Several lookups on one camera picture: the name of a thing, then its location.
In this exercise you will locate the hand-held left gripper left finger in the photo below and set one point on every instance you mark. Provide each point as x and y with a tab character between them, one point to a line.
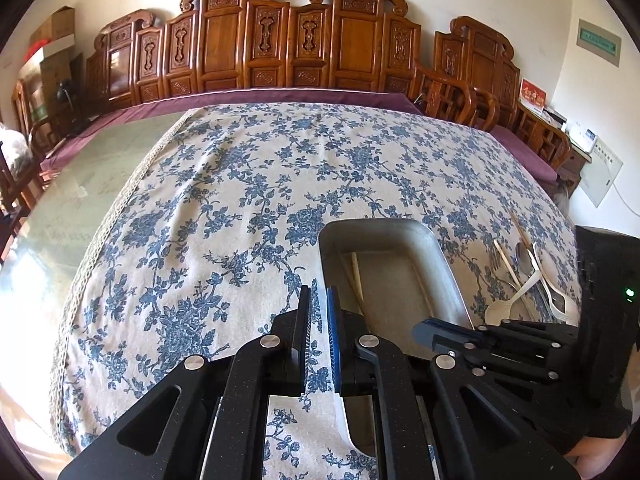
304	340

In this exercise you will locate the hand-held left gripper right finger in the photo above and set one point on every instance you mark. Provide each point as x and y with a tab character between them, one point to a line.
334	345

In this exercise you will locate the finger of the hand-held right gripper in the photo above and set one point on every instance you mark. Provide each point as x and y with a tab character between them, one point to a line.
445	329
520	362

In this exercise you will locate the stainless steel tray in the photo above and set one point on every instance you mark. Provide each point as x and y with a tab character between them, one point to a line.
400	280

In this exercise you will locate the brown wooden chopstick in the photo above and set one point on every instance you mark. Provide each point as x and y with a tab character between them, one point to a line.
522	235

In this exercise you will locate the person's right forearm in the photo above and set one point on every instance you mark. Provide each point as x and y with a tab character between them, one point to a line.
595	455

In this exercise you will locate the white plastic spoon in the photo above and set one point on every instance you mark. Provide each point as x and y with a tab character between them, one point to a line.
567	307
500	312
547	295

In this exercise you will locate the cream chopstick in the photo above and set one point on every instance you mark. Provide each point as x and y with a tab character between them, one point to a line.
358	280

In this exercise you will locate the metal fork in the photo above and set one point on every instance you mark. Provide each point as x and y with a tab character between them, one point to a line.
507	270

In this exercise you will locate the metal spoon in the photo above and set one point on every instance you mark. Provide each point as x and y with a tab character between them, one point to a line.
523	255

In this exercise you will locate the white electrical panel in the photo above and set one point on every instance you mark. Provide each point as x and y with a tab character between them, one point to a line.
602	175

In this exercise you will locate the wooden side table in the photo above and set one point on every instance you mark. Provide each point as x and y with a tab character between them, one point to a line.
572	167

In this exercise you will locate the blue floral tablecloth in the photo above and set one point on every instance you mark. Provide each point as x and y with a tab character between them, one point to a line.
225	185

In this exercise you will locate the purple armchair cushion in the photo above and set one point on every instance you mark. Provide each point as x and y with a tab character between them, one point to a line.
530	157

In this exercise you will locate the white desk device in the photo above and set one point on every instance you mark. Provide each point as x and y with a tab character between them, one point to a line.
585	139

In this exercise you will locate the stack of papers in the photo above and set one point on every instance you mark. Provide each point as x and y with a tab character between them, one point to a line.
555	116

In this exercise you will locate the red desk calendar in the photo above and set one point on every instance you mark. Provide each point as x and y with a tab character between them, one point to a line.
533	95

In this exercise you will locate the carved wooden armchair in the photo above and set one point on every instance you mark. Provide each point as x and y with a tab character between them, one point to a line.
480	65

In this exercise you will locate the purple bench cushion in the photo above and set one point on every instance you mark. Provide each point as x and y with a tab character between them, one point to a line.
150	110

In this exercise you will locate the carved wooden sofa bench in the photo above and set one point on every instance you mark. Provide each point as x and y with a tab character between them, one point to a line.
220	50

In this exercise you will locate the white plastic bag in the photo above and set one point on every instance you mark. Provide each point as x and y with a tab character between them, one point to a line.
12	152

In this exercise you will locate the wooden chair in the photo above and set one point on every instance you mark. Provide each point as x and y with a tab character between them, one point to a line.
35	120

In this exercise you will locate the brown cardboard box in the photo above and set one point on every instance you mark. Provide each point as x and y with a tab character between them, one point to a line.
55	25

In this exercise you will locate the green wall sign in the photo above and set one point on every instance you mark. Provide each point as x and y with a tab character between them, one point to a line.
600	41

